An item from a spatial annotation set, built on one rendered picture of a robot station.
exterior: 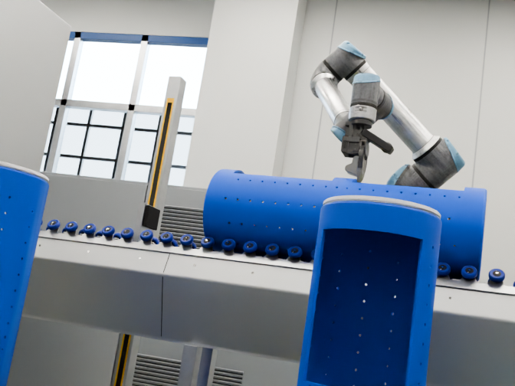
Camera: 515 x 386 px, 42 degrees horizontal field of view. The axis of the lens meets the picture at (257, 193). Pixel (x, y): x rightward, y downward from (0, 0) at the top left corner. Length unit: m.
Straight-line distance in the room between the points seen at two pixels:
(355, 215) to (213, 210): 0.80
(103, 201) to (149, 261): 1.88
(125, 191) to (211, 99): 1.35
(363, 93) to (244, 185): 0.50
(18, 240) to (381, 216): 0.95
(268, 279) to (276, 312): 0.10
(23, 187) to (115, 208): 2.23
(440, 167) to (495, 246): 2.10
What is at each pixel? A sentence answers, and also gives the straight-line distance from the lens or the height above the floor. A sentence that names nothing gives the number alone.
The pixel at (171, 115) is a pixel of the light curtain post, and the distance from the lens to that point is 2.89.
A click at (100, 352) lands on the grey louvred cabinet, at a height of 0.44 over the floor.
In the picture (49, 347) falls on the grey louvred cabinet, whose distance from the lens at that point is 4.18.
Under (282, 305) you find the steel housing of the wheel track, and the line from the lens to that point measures 2.11.
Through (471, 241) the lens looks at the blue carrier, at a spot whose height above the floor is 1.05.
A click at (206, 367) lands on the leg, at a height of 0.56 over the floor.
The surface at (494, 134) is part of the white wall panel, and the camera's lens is 5.18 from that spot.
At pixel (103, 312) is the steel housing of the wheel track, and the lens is 2.39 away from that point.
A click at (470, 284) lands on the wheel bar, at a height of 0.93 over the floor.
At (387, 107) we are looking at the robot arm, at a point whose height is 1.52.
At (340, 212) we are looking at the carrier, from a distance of 1.53.
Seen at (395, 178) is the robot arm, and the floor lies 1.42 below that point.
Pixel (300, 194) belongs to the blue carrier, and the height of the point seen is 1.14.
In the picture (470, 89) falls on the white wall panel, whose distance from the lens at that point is 5.28.
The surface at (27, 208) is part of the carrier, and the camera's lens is 1.90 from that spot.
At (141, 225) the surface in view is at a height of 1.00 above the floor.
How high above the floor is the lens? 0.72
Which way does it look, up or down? 11 degrees up
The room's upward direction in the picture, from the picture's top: 9 degrees clockwise
